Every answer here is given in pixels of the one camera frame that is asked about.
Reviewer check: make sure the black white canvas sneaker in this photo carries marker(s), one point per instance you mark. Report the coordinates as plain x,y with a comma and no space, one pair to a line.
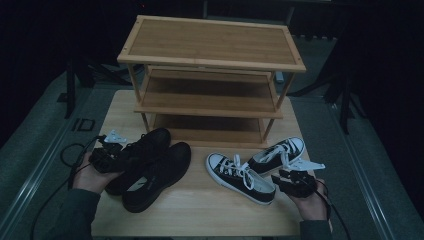
216,163
294,146

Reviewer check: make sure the black leather shoe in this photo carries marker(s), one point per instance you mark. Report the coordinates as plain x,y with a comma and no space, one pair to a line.
173,160
155,138

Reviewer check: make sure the grey floor rail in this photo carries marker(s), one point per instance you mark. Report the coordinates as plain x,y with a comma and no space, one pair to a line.
363,173
40,170

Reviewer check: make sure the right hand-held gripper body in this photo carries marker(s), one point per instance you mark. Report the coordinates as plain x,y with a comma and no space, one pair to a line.
301,186

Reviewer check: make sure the wooden three-tier shoe rack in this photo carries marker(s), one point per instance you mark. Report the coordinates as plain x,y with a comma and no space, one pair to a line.
213,43

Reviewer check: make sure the person's left hand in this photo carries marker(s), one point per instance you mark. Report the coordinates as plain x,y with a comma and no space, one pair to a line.
88,178

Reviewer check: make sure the person's right hand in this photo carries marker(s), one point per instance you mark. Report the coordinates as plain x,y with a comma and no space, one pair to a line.
311,208

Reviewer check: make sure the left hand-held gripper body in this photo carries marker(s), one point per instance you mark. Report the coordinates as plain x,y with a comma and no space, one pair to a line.
103,161

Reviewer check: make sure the black metal stand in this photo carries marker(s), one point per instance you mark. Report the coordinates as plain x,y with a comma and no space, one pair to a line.
70,90
345,100

